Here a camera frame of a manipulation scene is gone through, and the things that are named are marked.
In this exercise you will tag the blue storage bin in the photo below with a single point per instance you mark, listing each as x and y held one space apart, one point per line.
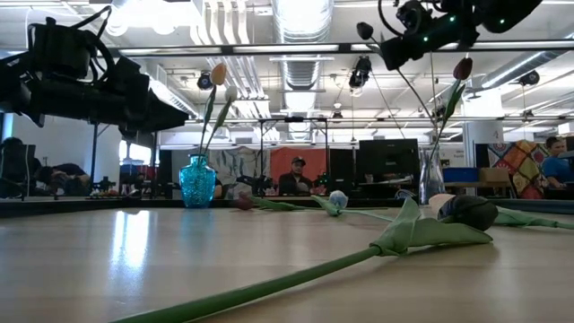
459 174

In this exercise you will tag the leaf-print curtain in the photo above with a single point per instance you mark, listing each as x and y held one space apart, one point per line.
242 163

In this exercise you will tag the cardboard box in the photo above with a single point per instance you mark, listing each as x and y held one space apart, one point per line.
493 174

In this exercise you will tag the colourful patchwork quilt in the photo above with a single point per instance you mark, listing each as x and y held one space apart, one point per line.
522 168

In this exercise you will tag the pale pink artificial tulip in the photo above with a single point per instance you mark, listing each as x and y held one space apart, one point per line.
437 201

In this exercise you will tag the white pillar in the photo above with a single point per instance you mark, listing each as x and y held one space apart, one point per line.
482 121

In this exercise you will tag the dark red artificial tulip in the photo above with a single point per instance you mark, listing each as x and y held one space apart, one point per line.
463 68
244 203

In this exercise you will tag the person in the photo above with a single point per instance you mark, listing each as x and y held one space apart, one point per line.
556 168
296 179
67 177

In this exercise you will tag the orange wall panel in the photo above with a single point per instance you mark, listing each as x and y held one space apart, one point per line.
280 163

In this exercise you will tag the orange artificial tulip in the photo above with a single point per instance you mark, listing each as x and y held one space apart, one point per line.
218 74

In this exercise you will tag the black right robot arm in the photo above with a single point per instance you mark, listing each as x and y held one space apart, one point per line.
511 15

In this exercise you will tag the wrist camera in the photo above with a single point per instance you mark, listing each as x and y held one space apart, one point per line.
60 47
410 15

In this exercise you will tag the blue glass vase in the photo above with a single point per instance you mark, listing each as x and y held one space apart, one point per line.
197 181

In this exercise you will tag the silver ceiling duct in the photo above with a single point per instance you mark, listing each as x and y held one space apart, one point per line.
302 27

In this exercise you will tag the black aluminium table frame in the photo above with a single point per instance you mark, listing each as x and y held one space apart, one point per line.
89 206

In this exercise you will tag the small black monitor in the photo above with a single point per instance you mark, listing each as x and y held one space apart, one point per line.
27 161

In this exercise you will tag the clear glass vase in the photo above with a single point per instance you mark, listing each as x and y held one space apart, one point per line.
426 188

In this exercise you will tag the black background pole frame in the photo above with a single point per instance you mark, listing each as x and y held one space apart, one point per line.
95 157

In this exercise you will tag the black overhead crossbar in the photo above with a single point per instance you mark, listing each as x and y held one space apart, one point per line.
345 47

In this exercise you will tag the black artificial tulip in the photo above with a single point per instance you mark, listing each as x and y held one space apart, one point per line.
471 212
364 30

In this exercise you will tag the white artificial tulip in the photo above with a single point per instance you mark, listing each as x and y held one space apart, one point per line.
231 93
338 198

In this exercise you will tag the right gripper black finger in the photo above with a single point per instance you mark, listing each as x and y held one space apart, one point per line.
401 53

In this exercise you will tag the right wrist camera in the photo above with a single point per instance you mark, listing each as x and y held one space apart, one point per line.
410 15

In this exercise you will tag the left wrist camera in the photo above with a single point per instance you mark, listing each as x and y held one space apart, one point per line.
60 47

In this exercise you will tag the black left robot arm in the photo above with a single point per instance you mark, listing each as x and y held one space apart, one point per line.
11 89

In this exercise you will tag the large black monitor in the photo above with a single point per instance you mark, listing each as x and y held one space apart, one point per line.
388 161

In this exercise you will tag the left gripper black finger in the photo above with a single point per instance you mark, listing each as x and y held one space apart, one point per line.
163 117

